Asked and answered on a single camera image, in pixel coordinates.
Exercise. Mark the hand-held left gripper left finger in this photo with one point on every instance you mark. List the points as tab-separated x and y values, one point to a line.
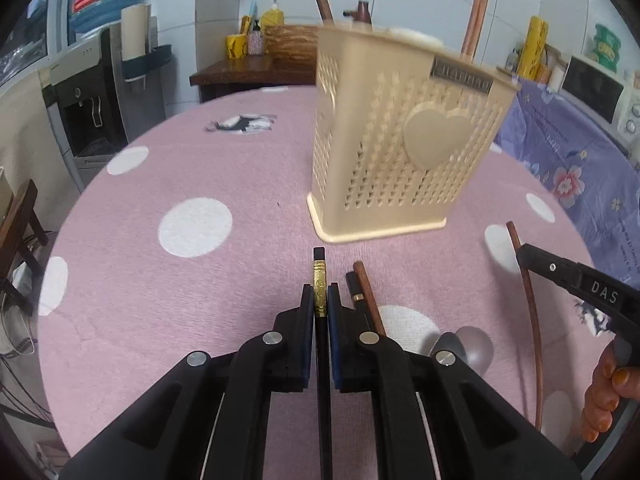
306	340

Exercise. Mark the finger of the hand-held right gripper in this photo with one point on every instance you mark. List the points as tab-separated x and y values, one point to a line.
560	270

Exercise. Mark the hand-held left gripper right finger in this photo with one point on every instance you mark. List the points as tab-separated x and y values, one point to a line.
334	340

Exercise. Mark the black chopstick with gold band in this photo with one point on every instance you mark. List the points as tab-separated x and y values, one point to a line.
320	280

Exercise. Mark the cream perforated utensil holder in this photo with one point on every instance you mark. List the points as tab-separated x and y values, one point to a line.
380	160

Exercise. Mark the person's right hand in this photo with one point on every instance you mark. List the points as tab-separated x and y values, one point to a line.
602	390

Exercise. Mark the purple floral cloth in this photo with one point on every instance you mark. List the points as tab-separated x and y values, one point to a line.
565	160

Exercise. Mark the small round steel spoon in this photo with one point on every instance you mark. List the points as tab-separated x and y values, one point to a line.
475	352

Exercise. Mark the pink polka dot tablecloth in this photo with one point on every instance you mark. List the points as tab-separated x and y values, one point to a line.
175	310

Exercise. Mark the white microwave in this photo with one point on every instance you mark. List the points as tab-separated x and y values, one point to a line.
595	87

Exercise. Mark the yellow roll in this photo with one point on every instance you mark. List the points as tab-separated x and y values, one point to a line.
532	50

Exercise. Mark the wooden counter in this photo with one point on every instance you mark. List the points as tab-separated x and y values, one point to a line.
240	72

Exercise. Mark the woven basin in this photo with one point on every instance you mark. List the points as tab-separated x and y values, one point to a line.
292	40

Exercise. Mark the yellow mug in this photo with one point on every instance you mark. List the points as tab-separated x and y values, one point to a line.
236	46

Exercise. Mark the floral pump bottle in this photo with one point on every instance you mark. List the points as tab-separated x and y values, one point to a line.
256	40

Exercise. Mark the wooden stool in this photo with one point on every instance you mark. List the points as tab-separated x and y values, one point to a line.
20	230

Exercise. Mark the teal cup holder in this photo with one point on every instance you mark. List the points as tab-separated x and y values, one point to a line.
150	62

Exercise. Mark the brown faucet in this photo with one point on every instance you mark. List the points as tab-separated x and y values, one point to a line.
361	12

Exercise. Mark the yellow soap dispenser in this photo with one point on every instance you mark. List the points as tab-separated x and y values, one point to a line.
272	15

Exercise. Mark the water dispenser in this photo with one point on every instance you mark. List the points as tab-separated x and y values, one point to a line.
82	100

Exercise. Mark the stack of paper cups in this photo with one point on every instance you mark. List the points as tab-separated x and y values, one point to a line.
135	30

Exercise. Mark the window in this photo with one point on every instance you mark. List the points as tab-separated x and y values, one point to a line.
35	25

